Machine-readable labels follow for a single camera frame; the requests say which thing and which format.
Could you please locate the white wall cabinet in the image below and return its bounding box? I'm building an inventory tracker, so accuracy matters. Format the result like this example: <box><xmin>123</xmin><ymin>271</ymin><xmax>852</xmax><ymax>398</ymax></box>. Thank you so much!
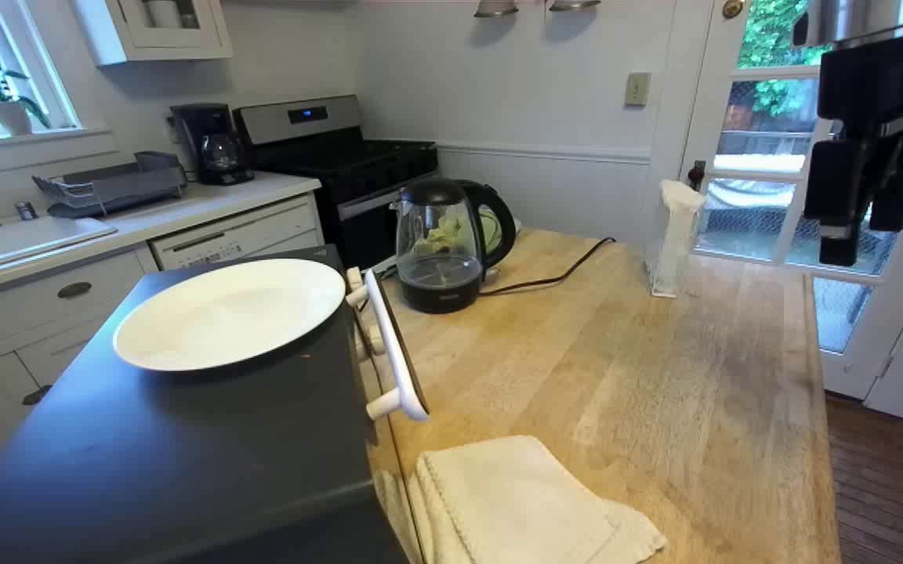
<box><xmin>73</xmin><ymin>0</ymin><xmax>235</xmax><ymax>68</ymax></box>

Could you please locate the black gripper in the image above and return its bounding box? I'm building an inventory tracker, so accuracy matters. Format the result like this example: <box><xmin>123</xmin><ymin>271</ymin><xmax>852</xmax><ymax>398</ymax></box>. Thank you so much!
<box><xmin>803</xmin><ymin>9</ymin><xmax>903</xmax><ymax>271</ymax></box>

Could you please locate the white glass-paned door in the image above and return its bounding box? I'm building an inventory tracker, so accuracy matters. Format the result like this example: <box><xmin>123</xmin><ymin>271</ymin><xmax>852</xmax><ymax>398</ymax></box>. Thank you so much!
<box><xmin>677</xmin><ymin>0</ymin><xmax>903</xmax><ymax>437</ymax></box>

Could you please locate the black kettle power cord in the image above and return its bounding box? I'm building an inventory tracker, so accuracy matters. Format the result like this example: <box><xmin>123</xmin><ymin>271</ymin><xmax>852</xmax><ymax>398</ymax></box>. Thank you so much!
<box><xmin>477</xmin><ymin>235</ymin><xmax>617</xmax><ymax>300</ymax></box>

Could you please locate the white kitchen sink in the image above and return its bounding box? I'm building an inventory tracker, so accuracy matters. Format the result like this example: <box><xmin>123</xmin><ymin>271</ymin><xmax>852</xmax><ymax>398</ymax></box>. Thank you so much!
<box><xmin>0</xmin><ymin>214</ymin><xmax>120</xmax><ymax>283</ymax></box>

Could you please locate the white round plate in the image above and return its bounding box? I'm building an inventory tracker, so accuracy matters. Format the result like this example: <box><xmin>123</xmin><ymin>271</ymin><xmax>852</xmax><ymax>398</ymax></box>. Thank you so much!
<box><xmin>109</xmin><ymin>256</ymin><xmax>347</xmax><ymax>375</ymax></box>

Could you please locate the black steel stove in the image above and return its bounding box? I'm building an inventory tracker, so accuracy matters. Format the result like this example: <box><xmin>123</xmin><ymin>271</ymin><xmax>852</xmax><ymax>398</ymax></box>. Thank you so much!
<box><xmin>233</xmin><ymin>95</ymin><xmax>441</xmax><ymax>274</ymax></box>

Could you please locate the white base cabinet with drawers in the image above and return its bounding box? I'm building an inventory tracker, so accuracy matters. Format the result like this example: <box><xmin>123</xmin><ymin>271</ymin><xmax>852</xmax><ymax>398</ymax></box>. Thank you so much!
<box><xmin>0</xmin><ymin>168</ymin><xmax>327</xmax><ymax>507</ymax></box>

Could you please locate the potted plant in white pot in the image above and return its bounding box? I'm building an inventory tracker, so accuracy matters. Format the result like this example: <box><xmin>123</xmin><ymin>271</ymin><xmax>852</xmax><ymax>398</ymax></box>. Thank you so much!
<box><xmin>0</xmin><ymin>58</ymin><xmax>56</xmax><ymax>138</ymax></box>

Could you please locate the beige wall light switch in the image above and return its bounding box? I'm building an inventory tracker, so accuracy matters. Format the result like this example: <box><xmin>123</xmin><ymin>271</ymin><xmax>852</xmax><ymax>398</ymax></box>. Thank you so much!
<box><xmin>621</xmin><ymin>68</ymin><xmax>652</xmax><ymax>111</ymax></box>

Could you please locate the white bar handle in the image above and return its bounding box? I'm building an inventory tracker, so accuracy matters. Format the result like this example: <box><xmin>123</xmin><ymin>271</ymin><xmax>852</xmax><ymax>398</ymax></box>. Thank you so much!
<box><xmin>345</xmin><ymin>268</ymin><xmax>433</xmax><ymax>423</ymax></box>

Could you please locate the grey dish rack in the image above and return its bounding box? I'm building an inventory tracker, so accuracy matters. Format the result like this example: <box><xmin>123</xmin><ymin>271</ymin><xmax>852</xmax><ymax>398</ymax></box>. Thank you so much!
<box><xmin>30</xmin><ymin>149</ymin><xmax>191</xmax><ymax>221</ymax></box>

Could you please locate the black glass electric kettle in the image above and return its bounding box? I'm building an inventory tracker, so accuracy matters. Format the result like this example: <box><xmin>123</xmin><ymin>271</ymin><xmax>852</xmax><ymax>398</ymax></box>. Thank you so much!
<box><xmin>393</xmin><ymin>177</ymin><xmax>520</xmax><ymax>316</ymax></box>

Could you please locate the black cabinet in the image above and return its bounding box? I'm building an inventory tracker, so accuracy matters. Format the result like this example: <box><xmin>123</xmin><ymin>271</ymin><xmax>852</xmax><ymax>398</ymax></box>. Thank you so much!
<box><xmin>0</xmin><ymin>245</ymin><xmax>407</xmax><ymax>564</ymax></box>

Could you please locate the cream folded cloth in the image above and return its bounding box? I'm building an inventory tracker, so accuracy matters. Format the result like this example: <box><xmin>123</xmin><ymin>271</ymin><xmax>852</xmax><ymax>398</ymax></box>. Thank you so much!
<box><xmin>406</xmin><ymin>433</ymin><xmax>671</xmax><ymax>564</ymax></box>

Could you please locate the black coffee maker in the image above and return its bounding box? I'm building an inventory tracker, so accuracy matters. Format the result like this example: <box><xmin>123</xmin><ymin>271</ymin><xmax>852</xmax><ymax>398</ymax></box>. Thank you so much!
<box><xmin>166</xmin><ymin>100</ymin><xmax>257</xmax><ymax>189</ymax></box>

